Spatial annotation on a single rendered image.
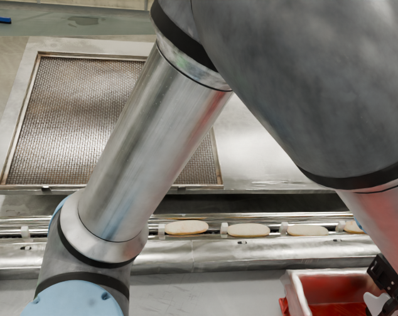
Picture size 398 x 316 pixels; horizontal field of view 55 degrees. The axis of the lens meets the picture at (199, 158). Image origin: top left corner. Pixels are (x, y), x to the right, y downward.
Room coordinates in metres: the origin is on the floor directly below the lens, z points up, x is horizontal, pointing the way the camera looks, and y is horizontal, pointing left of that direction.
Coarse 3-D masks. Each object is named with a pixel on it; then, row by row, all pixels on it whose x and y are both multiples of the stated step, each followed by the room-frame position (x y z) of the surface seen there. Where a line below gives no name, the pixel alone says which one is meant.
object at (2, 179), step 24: (48, 72) 0.98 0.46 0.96; (96, 72) 1.01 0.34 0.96; (24, 96) 0.85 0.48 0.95; (48, 120) 0.79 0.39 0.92; (96, 120) 0.82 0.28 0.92; (48, 144) 0.71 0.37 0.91; (216, 144) 0.80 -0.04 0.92; (24, 168) 0.63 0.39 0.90; (48, 168) 0.64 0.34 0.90; (216, 168) 0.72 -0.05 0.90
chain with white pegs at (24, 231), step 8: (160, 224) 0.55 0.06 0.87; (224, 224) 0.57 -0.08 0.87; (344, 224) 0.62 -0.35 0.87; (24, 232) 0.48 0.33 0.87; (160, 232) 0.54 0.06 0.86; (208, 232) 0.57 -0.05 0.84; (216, 232) 0.57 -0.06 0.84; (224, 232) 0.57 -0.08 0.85; (272, 232) 0.60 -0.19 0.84; (280, 232) 0.60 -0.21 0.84
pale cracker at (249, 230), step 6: (228, 228) 0.58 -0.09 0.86; (234, 228) 0.58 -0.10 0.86; (240, 228) 0.58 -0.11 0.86; (246, 228) 0.58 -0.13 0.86; (252, 228) 0.58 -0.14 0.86; (258, 228) 0.58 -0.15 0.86; (264, 228) 0.59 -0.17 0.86; (234, 234) 0.56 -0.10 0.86; (240, 234) 0.56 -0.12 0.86; (246, 234) 0.56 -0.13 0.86; (252, 234) 0.57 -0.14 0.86; (258, 234) 0.57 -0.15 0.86; (264, 234) 0.57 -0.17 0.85
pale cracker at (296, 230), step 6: (288, 228) 0.60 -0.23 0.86; (294, 228) 0.60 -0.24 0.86; (300, 228) 0.60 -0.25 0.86; (306, 228) 0.61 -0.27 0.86; (312, 228) 0.61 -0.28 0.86; (318, 228) 0.61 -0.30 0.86; (324, 228) 0.62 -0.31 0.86; (294, 234) 0.59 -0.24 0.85; (300, 234) 0.59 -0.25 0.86; (306, 234) 0.59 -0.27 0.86; (312, 234) 0.59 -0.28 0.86; (318, 234) 0.59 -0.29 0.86; (324, 234) 0.60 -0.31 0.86
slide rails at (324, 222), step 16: (0, 224) 0.50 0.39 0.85; (16, 224) 0.51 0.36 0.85; (32, 224) 0.52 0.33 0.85; (48, 224) 0.52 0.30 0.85; (208, 224) 0.58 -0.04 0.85; (272, 224) 0.61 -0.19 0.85; (288, 224) 0.62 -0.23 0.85; (320, 224) 0.63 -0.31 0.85; (336, 224) 0.64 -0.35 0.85; (0, 240) 0.47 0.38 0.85; (16, 240) 0.47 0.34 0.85; (32, 240) 0.48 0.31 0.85
